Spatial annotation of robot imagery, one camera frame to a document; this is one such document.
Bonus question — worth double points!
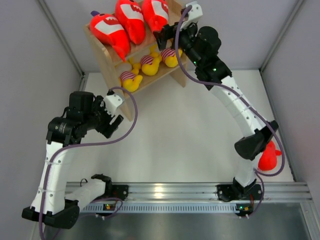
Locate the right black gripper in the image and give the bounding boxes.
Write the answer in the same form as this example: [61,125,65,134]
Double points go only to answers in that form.
[152,18,203,68]

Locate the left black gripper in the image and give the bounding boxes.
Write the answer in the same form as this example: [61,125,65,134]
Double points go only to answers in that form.
[82,96,123,139]

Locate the wooden two-tier shelf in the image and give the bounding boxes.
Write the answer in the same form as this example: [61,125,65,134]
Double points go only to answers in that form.
[83,0,193,122]

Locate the yellow frog plush striped shirt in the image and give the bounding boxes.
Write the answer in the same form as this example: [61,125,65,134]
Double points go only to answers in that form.
[115,62,143,93]

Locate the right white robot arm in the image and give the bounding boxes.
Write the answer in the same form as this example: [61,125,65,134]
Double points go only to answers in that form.
[153,23,279,202]

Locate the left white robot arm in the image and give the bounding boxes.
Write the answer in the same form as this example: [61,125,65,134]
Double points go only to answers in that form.
[22,91,124,229]

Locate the red shark plush with purple fin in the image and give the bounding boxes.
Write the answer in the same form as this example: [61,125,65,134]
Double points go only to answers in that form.
[89,10,131,62]

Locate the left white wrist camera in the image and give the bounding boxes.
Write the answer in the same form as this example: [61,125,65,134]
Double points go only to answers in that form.
[101,90,124,117]

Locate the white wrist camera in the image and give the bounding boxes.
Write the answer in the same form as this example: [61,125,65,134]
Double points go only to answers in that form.
[180,1,203,29]
[101,90,124,117]

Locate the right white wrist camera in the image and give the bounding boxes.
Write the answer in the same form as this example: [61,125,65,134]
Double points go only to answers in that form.
[180,1,203,29]

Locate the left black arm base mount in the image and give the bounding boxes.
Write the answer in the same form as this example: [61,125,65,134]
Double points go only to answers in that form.
[110,184,129,201]

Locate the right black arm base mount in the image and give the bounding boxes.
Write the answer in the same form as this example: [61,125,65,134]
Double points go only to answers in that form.
[216,184,262,202]

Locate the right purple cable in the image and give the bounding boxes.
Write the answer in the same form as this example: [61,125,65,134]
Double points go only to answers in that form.
[174,4,286,218]

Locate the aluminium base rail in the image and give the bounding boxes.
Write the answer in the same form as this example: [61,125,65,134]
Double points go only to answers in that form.
[64,181,313,215]

